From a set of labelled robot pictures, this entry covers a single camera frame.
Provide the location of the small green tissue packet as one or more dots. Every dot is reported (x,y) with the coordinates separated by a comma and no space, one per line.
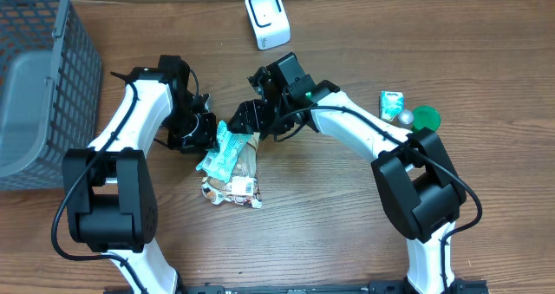
(391,104)

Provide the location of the brown Pantree pouch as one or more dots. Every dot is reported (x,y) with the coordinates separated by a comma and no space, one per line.
(246,165)

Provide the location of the grey plastic mesh basket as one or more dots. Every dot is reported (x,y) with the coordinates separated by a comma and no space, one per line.
(51,76)

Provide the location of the green lid white jar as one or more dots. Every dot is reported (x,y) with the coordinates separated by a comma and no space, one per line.
(426,116)

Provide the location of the clear bottle with silver cap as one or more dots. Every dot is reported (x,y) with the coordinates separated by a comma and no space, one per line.
(405,119)

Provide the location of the brown white wrapper packet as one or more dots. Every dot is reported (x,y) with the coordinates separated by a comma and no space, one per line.
(242,191)

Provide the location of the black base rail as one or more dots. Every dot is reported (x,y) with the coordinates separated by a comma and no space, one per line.
(303,289)

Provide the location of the light green snack packet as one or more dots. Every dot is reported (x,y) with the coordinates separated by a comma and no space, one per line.
(220,163)

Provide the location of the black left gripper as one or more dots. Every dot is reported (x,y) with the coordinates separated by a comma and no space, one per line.
(195,131)

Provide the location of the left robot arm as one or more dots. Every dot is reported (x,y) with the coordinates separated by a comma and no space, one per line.
(109,211)

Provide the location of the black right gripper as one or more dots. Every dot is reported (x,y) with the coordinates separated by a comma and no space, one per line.
(257,113)

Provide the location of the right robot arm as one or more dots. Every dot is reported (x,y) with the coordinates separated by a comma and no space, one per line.
(420,191)

